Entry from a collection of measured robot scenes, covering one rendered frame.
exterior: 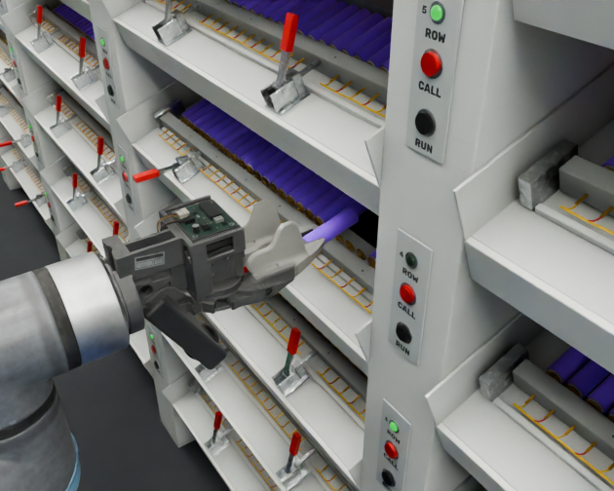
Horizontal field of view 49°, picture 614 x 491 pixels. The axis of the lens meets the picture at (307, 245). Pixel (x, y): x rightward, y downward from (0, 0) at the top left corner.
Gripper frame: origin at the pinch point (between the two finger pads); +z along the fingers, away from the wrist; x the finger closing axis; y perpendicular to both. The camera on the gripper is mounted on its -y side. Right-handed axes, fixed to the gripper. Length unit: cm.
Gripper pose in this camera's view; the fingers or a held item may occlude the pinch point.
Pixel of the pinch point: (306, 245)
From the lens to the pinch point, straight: 69.9
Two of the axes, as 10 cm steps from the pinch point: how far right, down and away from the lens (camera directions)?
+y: -0.1, -8.2, -5.7
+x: -5.4, -4.8, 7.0
